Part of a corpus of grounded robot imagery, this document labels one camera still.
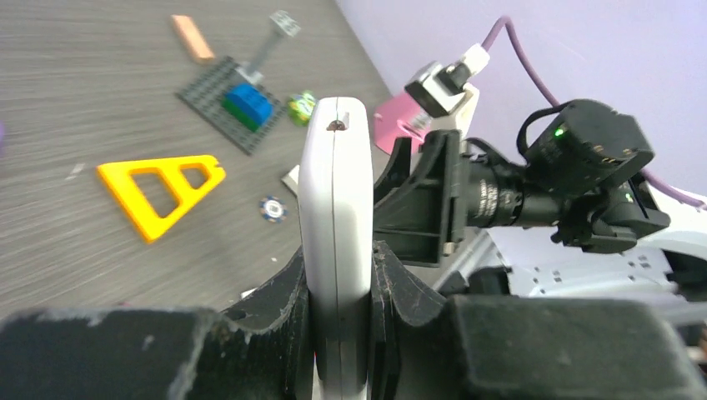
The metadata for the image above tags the grey lego post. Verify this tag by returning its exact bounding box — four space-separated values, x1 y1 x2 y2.
236 10 300 85

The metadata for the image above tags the green monster toy cube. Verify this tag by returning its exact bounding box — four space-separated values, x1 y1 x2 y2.
288 90 317 127

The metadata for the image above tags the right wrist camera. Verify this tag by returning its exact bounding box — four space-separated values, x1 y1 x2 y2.
404 43 490 134

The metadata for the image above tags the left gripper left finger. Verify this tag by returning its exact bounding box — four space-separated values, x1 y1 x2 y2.
1 252 309 399

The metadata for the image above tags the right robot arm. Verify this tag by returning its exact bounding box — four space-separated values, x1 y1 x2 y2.
374 100 706 301

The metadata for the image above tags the grey lego baseplate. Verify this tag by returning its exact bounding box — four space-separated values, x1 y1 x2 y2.
176 56 285 155

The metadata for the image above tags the pink metronome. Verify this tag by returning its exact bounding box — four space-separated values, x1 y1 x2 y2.
374 92 432 154

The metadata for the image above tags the poker chip left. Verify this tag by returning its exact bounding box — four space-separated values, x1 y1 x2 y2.
259 196 288 223

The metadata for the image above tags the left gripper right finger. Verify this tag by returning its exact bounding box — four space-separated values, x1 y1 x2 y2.
371 242 706 399

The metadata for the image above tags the yellow triangular frame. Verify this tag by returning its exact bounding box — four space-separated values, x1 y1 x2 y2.
96 154 226 243

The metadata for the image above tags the blue lego brick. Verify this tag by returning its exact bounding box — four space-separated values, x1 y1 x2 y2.
221 83 274 132

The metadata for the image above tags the white remote battery cover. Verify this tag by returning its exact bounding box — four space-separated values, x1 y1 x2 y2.
281 165 299 197

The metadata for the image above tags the small wooden block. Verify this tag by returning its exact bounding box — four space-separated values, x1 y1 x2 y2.
171 14 216 64

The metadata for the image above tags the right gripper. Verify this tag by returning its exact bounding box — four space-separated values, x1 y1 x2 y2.
374 130 471 268

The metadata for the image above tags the white remote control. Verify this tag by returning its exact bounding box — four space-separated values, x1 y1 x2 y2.
298 97 373 399

